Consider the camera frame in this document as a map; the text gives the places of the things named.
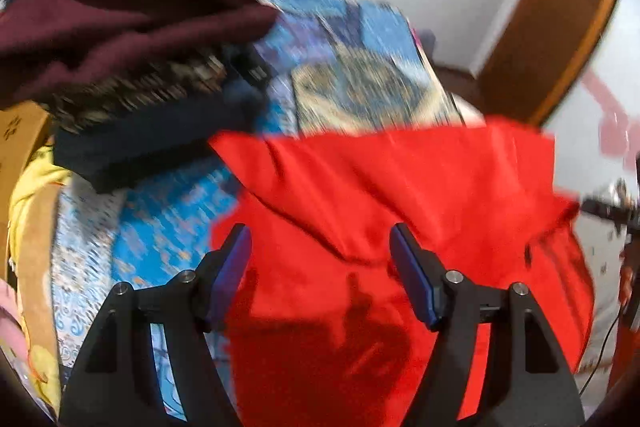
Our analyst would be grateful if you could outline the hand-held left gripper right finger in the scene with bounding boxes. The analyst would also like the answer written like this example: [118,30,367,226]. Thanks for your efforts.
[390,222,586,427]

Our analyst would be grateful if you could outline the folded black garment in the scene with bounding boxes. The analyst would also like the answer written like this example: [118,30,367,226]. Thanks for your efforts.
[52,47,271,192]

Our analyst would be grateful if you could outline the yellow blanket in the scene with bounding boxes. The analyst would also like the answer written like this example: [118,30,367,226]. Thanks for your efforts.
[7,146,71,413]

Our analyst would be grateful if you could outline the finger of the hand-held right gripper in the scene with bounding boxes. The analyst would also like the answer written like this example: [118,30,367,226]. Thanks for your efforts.
[580,179,640,233]

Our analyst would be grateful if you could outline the folded dark patterned garment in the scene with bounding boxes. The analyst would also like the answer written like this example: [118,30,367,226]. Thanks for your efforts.
[47,49,231,132]

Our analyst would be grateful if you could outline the black cable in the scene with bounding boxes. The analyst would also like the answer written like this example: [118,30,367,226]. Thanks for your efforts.
[577,307,623,395]

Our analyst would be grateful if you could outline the red zip jacket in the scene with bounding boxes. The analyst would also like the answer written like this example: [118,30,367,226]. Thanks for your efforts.
[209,117,596,427]

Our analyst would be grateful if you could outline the blue patterned bed sheet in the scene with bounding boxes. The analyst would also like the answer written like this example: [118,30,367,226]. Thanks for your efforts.
[50,0,466,423]

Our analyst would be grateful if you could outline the folded maroon garment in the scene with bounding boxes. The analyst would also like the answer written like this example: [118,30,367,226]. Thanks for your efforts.
[0,0,283,108]

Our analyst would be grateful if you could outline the brown wooden door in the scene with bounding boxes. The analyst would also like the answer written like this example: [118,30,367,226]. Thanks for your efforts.
[475,0,626,128]

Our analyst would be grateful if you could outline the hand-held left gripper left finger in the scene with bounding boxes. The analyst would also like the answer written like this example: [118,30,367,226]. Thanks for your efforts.
[59,223,253,427]

